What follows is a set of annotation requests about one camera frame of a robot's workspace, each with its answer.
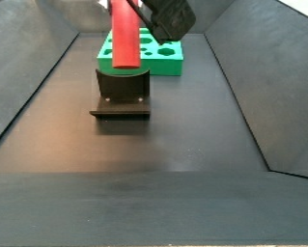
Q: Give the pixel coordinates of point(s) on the red oval cylinder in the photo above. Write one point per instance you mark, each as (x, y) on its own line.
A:
(125, 35)

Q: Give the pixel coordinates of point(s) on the black cradle fixture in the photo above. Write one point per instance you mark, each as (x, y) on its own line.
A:
(123, 95)

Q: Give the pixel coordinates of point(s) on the green shape sorter block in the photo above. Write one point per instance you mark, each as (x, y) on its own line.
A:
(161, 58)

